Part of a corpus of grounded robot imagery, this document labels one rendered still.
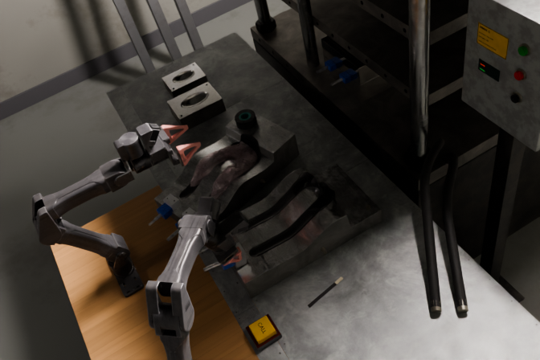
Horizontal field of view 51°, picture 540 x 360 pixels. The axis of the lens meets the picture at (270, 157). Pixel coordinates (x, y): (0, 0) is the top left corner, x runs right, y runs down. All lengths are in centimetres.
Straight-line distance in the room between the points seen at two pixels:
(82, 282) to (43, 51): 253
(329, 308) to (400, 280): 23
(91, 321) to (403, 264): 101
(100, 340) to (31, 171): 216
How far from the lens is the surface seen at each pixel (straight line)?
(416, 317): 172
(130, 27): 382
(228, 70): 263
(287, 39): 276
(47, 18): 423
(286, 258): 175
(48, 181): 377
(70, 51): 436
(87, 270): 208
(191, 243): 144
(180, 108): 239
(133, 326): 189
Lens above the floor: 232
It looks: 45 degrees down
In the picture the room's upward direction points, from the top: 15 degrees counter-clockwise
